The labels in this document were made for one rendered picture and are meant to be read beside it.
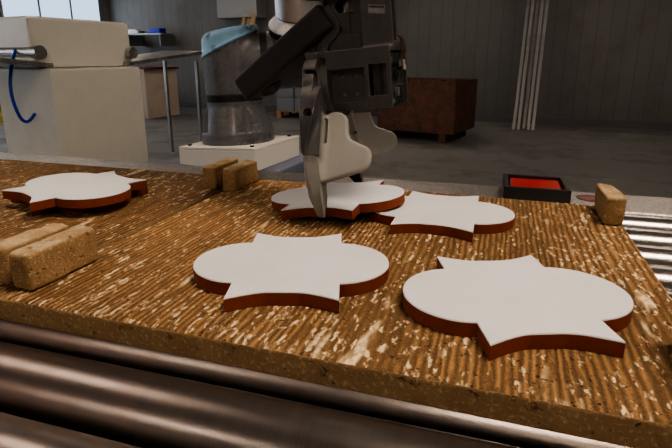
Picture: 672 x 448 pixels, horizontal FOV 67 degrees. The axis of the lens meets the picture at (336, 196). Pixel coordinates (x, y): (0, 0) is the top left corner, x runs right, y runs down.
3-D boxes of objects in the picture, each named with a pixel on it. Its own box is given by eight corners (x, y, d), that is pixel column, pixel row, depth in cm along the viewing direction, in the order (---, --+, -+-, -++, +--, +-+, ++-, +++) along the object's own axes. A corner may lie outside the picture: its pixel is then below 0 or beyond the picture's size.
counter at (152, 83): (83, 109, 1093) (78, 65, 1069) (182, 114, 992) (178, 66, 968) (48, 112, 1018) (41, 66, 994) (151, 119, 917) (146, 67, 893)
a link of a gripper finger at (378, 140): (401, 185, 55) (387, 114, 49) (349, 186, 57) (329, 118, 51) (405, 166, 57) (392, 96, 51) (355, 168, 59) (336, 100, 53)
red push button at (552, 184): (508, 187, 68) (509, 176, 68) (556, 190, 67) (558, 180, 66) (509, 198, 63) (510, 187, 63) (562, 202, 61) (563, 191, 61)
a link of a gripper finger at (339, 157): (363, 209, 41) (370, 103, 43) (296, 209, 43) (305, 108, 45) (373, 218, 44) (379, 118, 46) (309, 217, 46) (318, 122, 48)
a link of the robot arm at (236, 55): (208, 93, 112) (201, 29, 108) (270, 90, 113) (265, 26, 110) (201, 96, 100) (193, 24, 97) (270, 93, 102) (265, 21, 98)
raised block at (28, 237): (58, 252, 40) (53, 219, 39) (77, 255, 39) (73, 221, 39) (-13, 284, 34) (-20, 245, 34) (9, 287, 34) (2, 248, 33)
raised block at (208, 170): (227, 177, 65) (226, 156, 64) (240, 178, 64) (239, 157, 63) (202, 189, 59) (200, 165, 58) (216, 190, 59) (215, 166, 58)
